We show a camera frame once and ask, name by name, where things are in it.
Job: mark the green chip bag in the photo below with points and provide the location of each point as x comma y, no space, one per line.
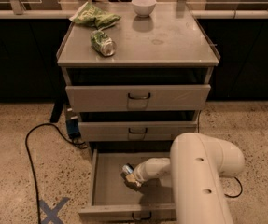
92,16

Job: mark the grey open bottom drawer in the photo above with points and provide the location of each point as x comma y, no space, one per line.
111,200

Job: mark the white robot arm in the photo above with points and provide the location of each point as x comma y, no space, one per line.
193,171

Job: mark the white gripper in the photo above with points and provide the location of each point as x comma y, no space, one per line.
140,171

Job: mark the green crushed soda can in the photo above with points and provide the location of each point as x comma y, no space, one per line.
102,43

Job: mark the dark counter cabinet background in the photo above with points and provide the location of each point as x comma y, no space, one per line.
28,66

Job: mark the blue tape cross mark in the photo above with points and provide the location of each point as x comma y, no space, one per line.
52,213

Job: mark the grey top drawer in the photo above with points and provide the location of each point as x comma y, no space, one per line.
137,97

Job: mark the blue power adapter box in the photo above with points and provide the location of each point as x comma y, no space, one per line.
71,121

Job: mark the grey metal drawer cabinet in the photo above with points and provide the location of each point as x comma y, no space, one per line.
166,48

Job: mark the white ceramic bowl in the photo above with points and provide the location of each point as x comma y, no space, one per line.
143,8

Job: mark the grey middle drawer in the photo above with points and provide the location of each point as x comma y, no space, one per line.
135,130

